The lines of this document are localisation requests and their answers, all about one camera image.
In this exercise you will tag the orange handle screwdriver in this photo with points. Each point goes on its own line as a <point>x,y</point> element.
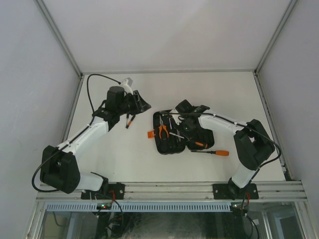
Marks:
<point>215,152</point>

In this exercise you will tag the black plastic tool case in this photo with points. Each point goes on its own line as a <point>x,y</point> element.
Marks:
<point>171,138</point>

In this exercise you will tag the blue slotted cable duct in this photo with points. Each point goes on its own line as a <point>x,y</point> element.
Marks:
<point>144,207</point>

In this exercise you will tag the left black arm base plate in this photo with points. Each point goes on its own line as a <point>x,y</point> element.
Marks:
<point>110,191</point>

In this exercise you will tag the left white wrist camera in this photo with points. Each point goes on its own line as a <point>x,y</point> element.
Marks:
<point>126,85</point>

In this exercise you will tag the black handle claw hammer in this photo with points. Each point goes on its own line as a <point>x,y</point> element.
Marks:
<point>167,121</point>

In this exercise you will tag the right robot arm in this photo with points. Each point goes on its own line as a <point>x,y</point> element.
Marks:
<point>252,143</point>

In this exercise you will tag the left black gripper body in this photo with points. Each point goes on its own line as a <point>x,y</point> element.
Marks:
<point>129,106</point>

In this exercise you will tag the orange handle needle-nose pliers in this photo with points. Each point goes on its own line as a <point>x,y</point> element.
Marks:
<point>163,133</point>

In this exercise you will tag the small precision screwdriver lower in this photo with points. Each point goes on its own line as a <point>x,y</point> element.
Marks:
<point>130,121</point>

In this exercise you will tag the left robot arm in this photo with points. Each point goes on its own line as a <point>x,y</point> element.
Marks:
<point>59,168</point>

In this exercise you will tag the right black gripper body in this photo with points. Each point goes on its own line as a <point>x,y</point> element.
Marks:
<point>187,126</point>

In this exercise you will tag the aluminium front rail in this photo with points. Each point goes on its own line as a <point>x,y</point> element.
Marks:
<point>262,191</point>

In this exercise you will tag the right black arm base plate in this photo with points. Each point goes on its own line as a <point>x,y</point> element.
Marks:
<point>224,191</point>

